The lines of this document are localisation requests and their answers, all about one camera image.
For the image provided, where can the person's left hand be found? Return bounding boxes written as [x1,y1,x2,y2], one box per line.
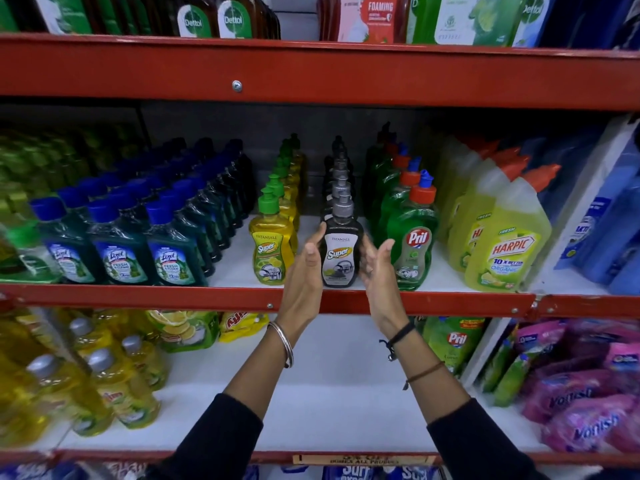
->
[276,222,327,332]

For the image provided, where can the person's right hand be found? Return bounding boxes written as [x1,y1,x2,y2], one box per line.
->
[359,235,411,341]

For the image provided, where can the black dish soap bottle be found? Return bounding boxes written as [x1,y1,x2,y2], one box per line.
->
[320,195,365,289]

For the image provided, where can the person's left forearm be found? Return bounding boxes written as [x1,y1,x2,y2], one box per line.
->
[224,320,307,421]

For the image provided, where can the person's right forearm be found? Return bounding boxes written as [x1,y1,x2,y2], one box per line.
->
[381,320,472,428]

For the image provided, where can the row of yellow soap bottles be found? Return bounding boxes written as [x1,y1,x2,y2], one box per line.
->
[248,133,306,286]

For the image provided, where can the row of red-capped green bottles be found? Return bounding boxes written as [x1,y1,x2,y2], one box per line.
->
[362,122,441,292]

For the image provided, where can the silver bangle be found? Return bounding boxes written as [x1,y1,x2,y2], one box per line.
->
[266,321,295,370]

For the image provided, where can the yellow refill pouch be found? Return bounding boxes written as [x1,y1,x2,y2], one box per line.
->
[218,312,270,344]

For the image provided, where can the row of black bottles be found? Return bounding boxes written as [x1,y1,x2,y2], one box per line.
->
[321,135,358,221]

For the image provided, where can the green dish soap pouch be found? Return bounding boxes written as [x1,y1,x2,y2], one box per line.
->
[416,316,487,376]

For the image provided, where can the red metal shelf beam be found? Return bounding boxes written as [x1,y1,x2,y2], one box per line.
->
[0,447,640,469]
[0,33,640,113]
[0,283,640,320]

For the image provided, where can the yellow toilet cleaner bottle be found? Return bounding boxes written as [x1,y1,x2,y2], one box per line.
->
[434,137,501,215]
[447,155,532,273]
[464,163,562,294]
[439,147,522,245]

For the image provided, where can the green lemon-print refill pouch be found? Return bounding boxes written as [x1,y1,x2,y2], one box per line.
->
[144,310,221,354]

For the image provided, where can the rows of blue-capped cleaner bottles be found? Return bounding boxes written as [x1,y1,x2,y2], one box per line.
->
[29,137,256,288]

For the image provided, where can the green pink-topped pouch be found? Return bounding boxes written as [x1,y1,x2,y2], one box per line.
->
[479,322,566,409]

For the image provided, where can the person's black left sleeve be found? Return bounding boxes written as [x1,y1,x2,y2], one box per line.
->
[142,393,265,480]

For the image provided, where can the person's black sleeve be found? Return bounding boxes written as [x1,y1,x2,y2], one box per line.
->
[142,393,265,480]
[427,398,553,480]

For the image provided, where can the person's black right sleeve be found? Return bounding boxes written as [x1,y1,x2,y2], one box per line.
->
[427,398,553,480]

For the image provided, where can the blue cleaner bottle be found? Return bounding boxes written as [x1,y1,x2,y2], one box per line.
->
[554,140,640,271]
[606,245,640,297]
[574,187,640,286]

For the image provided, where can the pile of pink detergent pouches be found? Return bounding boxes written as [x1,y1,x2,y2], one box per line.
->
[515,319,640,454]

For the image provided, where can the group of silver-capped yellow bottles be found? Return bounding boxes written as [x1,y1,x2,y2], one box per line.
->
[0,307,170,448]

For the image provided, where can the pink handwash refill pouch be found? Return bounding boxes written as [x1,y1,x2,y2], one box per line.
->
[318,0,412,45]

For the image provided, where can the row of brown antiseptic bottles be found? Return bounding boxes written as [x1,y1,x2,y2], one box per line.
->
[150,0,282,40]

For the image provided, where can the green handwash refill pouch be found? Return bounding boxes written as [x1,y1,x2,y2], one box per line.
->
[510,0,557,49]
[406,0,523,47]

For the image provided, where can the group of dark blue bottles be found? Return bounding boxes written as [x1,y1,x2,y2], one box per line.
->
[539,0,640,51]

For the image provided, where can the group of green liquid bottles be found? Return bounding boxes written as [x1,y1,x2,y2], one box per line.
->
[0,0,153,37]

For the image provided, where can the black thread bracelet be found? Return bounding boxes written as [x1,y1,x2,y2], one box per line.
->
[378,321,417,362]

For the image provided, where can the brown thread bracelet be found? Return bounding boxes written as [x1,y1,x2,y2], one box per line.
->
[402,361,446,391]

